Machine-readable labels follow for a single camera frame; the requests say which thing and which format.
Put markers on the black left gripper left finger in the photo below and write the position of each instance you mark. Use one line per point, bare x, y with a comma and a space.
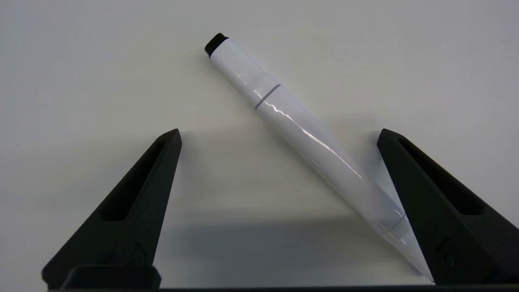
125, 227

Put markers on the white marker with black ends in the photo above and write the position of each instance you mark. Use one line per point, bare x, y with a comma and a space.
308, 142

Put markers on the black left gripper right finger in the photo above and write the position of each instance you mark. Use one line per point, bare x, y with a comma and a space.
442, 227

